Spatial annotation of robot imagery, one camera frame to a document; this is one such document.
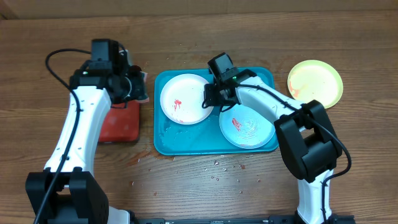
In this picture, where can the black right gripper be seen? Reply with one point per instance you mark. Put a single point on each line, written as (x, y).
(210, 95)

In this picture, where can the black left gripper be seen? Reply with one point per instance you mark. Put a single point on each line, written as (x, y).
(135, 73)

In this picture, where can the light blue plate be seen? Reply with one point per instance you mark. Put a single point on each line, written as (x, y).
(245, 128)

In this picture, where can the white plate with red stain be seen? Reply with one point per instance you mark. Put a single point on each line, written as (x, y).
(181, 99)

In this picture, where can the yellow-green plate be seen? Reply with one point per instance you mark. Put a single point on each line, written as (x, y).
(315, 80)

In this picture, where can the dark green sponge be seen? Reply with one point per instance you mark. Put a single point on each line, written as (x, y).
(144, 97)

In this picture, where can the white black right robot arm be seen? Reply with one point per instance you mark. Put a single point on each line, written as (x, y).
(307, 141)

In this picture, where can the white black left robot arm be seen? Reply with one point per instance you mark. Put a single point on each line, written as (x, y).
(66, 190)

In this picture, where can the red tray with dark rim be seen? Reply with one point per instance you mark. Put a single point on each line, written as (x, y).
(121, 125)

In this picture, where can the teal plastic tray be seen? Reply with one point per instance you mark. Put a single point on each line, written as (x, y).
(205, 137)

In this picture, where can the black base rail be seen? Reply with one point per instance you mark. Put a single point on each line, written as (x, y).
(273, 219)

